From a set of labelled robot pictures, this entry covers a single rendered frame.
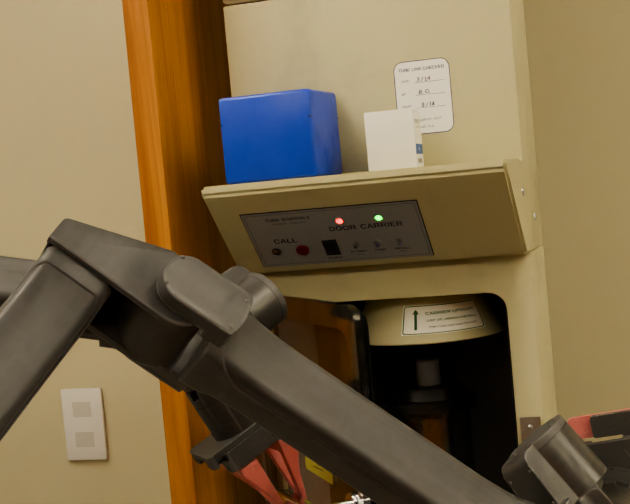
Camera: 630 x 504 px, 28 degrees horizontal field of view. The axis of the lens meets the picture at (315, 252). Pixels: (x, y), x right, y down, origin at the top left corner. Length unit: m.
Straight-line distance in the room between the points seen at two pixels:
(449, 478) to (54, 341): 0.32
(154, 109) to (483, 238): 0.38
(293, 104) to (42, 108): 0.80
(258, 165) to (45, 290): 0.45
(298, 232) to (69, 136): 0.74
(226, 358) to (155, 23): 0.55
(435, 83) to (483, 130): 0.07
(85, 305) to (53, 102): 1.13
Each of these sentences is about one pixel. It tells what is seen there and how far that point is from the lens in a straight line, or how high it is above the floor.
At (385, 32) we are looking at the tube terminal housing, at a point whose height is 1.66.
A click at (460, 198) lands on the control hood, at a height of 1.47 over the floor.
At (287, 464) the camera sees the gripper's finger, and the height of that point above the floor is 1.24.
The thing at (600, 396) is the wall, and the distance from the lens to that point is 1.80.
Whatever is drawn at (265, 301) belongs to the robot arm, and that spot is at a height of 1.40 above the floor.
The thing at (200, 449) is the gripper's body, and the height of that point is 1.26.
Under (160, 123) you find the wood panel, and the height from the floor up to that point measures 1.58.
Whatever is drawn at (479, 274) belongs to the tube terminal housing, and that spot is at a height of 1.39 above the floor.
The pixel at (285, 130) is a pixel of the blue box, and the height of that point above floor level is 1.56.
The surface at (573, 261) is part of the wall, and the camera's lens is 1.77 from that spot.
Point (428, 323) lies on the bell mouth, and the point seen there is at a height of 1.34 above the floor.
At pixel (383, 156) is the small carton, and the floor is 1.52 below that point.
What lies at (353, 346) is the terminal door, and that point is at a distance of 1.13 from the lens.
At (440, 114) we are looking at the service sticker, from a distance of 1.36.
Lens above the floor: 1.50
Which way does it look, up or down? 3 degrees down
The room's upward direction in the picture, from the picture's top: 5 degrees counter-clockwise
